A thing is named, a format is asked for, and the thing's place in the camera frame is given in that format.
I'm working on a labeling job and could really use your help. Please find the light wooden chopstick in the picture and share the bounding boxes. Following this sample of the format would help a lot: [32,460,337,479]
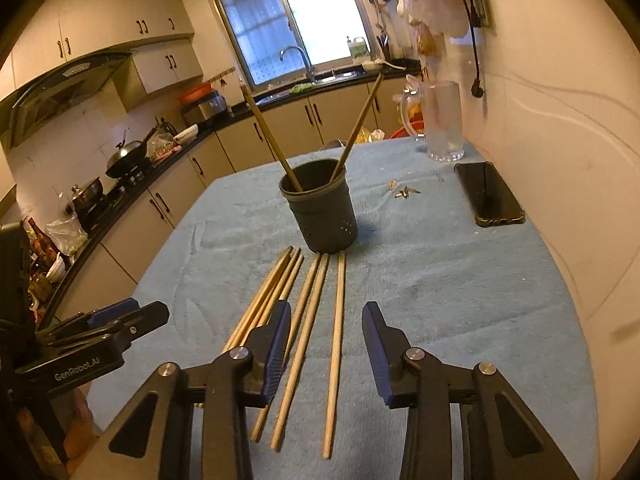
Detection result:
[221,246,299,353]
[221,246,293,353]
[250,252,321,443]
[240,247,304,345]
[270,254,330,452]
[322,252,346,460]
[330,73,384,183]

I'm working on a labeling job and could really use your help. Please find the dark wooden chopstick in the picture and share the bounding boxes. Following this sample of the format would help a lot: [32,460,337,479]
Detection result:
[240,82,304,192]

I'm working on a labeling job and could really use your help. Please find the left hand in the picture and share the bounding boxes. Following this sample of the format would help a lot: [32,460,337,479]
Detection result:
[17,388,98,477]

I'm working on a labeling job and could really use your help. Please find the blue table cloth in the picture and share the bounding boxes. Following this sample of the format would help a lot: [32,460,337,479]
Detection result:
[89,139,597,479]

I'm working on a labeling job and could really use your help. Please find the dark green utensil holder cup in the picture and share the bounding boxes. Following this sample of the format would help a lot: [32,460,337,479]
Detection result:
[279,158,358,254]

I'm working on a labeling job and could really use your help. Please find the steel pot with lid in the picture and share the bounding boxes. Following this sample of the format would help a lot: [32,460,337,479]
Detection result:
[72,178,104,216]

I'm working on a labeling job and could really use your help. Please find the small keys on table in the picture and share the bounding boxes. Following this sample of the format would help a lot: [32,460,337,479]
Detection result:
[388,180,420,198]

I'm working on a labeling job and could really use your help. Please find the black smartphone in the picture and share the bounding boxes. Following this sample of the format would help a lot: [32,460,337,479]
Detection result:
[454,162,526,228]

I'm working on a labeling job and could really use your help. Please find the white bowl on counter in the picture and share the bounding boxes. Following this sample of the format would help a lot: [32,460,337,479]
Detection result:
[174,124,198,145]

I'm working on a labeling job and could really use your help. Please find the black wok with lid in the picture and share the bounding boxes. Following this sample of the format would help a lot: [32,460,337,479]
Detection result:
[105,127,157,180]

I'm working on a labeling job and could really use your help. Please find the range hood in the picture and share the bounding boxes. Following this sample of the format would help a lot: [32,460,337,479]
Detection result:
[1,51,131,153]

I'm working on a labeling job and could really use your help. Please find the red plastic basin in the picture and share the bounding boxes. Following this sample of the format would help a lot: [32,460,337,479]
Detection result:
[390,120,424,139]

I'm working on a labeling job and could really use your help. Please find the clear glass pitcher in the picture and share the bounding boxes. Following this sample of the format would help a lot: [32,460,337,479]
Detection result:
[399,75,464,162]

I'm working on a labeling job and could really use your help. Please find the orange basin on shelf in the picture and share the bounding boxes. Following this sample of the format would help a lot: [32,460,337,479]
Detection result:
[178,82,212,106]

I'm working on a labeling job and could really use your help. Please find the chrome sink faucet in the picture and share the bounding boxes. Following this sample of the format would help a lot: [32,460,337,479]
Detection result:
[278,44,317,84]

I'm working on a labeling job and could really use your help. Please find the green detergent bottle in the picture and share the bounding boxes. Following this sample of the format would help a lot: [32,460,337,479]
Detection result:
[347,37,371,65]

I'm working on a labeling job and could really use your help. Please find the window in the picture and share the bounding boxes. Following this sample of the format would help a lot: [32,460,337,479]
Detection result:
[214,0,373,90]

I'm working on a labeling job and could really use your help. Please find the black power cable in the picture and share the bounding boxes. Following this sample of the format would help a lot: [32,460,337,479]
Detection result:
[446,0,486,100]

